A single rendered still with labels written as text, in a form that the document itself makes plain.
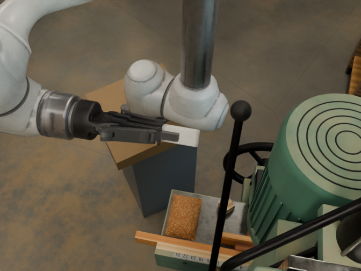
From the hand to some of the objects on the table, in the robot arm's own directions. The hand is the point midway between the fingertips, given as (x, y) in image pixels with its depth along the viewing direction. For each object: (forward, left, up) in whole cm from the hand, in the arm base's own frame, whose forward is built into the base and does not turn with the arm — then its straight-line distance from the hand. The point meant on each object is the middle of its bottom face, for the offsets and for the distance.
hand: (180, 135), depth 70 cm
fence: (+28, +6, -43) cm, 52 cm away
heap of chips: (+1, -2, -43) cm, 43 cm away
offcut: (+6, +10, -44) cm, 45 cm away
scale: (+28, +6, -38) cm, 47 cm away
